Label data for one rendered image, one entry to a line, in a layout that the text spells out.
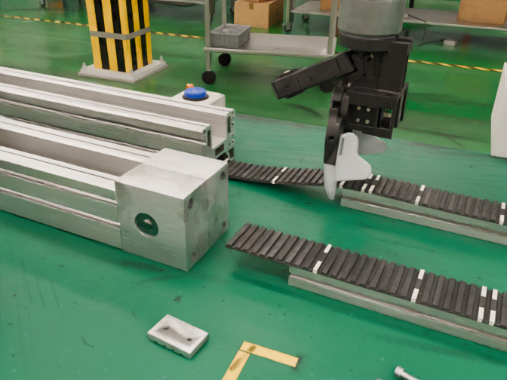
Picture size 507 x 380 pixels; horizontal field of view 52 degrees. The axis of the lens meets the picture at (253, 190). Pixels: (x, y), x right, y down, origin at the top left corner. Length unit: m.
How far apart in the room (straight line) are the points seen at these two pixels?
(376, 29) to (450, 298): 0.30
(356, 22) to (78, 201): 0.38
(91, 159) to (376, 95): 0.37
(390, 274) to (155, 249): 0.26
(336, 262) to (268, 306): 0.09
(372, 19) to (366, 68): 0.07
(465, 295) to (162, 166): 0.35
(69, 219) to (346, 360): 0.37
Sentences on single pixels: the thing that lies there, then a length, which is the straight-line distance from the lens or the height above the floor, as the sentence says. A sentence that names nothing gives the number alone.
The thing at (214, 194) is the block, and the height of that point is 0.85.
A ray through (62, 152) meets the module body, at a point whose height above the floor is 0.85.
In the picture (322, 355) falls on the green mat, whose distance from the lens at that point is 0.51.
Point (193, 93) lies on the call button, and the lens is 0.93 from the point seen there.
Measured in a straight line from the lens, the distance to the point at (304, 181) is 0.73.
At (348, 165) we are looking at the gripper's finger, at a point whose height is 0.85.
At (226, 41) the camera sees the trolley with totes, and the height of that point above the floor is 0.31.
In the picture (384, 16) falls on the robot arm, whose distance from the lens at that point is 0.62.
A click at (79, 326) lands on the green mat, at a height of 0.78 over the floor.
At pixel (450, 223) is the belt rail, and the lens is 0.71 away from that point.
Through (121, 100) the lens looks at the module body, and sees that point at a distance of 0.90.
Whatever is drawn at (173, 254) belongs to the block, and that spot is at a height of 0.80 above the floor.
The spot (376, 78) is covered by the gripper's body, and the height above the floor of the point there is 0.96.
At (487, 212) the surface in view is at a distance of 0.70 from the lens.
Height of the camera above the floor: 1.14
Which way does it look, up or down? 29 degrees down
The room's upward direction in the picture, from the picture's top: 1 degrees clockwise
